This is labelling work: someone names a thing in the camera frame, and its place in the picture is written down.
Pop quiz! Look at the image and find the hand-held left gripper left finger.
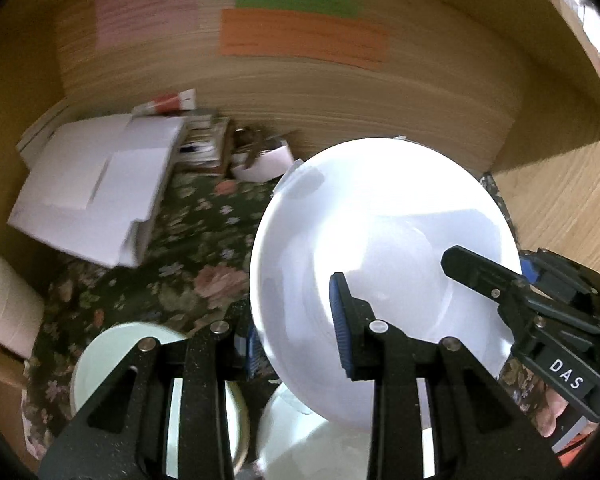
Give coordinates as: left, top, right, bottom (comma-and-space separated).
36, 302, 270, 480

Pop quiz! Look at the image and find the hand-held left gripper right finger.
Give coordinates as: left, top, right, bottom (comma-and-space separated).
328, 271, 565, 480

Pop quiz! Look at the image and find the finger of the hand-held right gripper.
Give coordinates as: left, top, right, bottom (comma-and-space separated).
440, 245, 532, 312
521, 247, 600, 312

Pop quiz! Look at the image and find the white black-dotted bowl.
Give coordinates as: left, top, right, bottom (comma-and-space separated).
256, 382, 438, 480

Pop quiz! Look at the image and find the mint green plate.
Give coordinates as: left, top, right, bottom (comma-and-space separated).
70, 322, 243, 478

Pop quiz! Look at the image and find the pink bowl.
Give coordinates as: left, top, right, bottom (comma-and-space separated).
249, 138, 523, 433

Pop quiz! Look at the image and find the person's right hand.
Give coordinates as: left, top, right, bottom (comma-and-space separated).
534, 389, 572, 439

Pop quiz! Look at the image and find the floral tablecloth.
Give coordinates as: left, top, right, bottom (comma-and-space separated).
22, 170, 551, 480

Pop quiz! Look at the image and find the small white container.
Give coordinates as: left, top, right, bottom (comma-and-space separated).
230, 130, 293, 182

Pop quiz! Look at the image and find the stack of books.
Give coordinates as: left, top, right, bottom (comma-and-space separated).
177, 110, 236, 176

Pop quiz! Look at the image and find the stack of white papers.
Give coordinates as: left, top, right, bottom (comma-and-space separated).
7, 112, 191, 268

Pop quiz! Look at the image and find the white mug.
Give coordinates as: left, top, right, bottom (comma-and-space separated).
0, 252, 46, 388

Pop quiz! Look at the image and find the white tube with red cap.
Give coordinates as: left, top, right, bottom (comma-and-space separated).
132, 88, 198, 116

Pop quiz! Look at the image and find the orange sticky note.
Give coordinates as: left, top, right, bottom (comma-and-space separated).
219, 8, 390, 66

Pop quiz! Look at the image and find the green sticky note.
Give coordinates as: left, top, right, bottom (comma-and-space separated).
235, 0, 366, 18

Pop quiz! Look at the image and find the pink sticky note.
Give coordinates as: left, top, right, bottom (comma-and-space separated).
94, 0, 201, 52

